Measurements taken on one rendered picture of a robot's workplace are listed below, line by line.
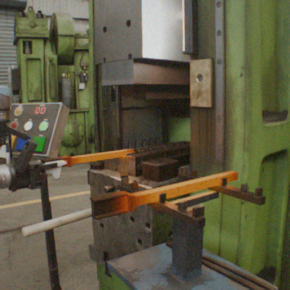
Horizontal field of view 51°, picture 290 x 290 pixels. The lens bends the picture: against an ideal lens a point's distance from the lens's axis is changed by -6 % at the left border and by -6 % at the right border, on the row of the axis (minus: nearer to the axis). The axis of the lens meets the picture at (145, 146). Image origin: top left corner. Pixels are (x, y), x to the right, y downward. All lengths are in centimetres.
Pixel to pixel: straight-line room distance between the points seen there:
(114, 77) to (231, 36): 49
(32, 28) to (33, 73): 82
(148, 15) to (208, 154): 56
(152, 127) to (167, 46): 53
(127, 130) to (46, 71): 460
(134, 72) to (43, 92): 497
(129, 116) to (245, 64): 68
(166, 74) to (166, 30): 18
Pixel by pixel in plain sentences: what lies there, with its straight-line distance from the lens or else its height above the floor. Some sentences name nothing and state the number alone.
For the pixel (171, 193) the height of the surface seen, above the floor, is 100.
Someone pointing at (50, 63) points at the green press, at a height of 183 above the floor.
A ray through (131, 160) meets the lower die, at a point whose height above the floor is 98.
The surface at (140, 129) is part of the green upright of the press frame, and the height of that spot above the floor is 105.
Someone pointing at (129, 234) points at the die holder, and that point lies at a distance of 128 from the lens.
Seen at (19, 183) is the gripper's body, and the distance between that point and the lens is 106.
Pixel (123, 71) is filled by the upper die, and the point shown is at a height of 132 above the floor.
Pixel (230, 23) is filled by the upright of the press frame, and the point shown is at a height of 147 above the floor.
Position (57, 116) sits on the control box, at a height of 113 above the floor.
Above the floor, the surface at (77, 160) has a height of 100.
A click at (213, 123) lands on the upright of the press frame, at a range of 116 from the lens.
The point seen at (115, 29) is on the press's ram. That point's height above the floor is 149.
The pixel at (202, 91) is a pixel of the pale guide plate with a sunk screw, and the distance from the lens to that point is 115.
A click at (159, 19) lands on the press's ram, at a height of 152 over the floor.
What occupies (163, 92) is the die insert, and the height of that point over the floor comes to 124.
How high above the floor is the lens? 124
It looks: 10 degrees down
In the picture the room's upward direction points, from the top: 1 degrees counter-clockwise
